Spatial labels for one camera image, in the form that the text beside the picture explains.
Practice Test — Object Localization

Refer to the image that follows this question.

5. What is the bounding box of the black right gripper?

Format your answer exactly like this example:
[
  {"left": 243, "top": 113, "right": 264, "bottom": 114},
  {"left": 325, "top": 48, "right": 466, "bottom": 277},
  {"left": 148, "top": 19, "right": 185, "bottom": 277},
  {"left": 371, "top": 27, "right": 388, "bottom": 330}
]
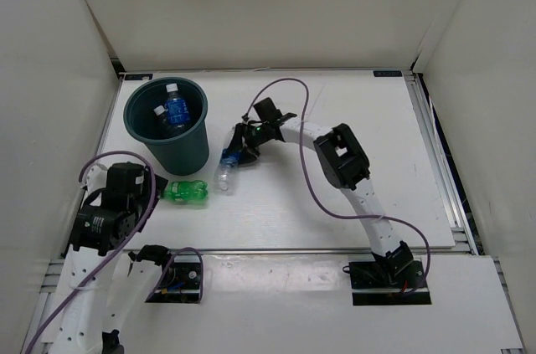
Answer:
[{"left": 224, "top": 122, "right": 272, "bottom": 167}]

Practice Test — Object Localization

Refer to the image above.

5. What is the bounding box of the small blue label water bottle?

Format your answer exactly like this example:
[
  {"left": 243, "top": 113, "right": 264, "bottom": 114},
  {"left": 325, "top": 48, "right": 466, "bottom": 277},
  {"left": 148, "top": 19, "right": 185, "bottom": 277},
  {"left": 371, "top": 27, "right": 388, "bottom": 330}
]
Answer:
[{"left": 214, "top": 127, "right": 240, "bottom": 196}]

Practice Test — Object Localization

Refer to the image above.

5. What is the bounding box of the green plastic soda bottle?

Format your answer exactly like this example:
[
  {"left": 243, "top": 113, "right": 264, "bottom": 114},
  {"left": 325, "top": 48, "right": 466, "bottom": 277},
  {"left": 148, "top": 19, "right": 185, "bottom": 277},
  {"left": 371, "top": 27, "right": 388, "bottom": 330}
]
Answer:
[{"left": 162, "top": 180, "right": 209, "bottom": 204}]

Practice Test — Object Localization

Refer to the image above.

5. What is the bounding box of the clear unlabelled plastic bottle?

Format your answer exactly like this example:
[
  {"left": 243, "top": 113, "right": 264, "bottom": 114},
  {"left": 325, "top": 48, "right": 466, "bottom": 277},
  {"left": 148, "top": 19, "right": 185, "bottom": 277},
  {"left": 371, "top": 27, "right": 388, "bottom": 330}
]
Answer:
[{"left": 153, "top": 105, "right": 182, "bottom": 138}]

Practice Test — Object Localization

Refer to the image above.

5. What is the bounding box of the blue label white cap bottle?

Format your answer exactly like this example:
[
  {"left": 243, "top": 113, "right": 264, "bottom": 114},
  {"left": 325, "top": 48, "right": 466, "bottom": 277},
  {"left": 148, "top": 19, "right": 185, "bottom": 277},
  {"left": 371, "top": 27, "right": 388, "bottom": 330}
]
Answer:
[{"left": 165, "top": 84, "right": 191, "bottom": 131}]

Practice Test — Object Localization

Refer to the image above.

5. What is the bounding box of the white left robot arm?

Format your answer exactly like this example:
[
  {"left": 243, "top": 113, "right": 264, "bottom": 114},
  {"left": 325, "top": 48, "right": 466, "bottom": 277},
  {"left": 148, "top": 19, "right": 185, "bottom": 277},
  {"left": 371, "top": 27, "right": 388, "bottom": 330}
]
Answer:
[{"left": 50, "top": 162, "right": 176, "bottom": 353}]

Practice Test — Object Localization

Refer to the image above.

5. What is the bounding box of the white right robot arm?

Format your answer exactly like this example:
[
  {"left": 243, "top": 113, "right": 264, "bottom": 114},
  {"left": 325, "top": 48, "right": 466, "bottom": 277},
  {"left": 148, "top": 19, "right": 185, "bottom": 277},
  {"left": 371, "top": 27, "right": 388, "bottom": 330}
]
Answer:
[{"left": 221, "top": 114, "right": 414, "bottom": 287}]

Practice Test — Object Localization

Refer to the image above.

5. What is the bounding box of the dark green ribbed plastic bin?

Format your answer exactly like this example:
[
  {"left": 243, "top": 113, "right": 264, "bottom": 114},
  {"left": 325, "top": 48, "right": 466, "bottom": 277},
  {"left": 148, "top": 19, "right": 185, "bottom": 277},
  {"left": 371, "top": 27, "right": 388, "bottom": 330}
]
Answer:
[{"left": 123, "top": 77, "right": 209, "bottom": 176}]

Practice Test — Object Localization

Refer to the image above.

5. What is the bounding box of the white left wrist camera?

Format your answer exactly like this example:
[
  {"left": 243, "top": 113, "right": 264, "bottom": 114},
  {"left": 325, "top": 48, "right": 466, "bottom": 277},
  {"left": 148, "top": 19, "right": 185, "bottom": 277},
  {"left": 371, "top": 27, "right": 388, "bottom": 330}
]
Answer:
[{"left": 80, "top": 163, "right": 108, "bottom": 193}]

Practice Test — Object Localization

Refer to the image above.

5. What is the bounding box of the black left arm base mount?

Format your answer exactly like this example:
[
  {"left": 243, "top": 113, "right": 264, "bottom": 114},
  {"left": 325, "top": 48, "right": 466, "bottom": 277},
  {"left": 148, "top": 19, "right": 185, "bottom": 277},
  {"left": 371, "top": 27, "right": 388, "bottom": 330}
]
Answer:
[{"left": 146, "top": 253, "right": 204, "bottom": 304}]

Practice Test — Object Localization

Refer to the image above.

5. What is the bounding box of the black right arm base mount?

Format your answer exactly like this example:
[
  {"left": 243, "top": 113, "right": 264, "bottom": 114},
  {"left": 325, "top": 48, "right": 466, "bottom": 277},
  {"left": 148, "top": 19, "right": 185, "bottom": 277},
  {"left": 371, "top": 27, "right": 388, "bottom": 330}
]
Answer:
[{"left": 342, "top": 260, "right": 431, "bottom": 306}]

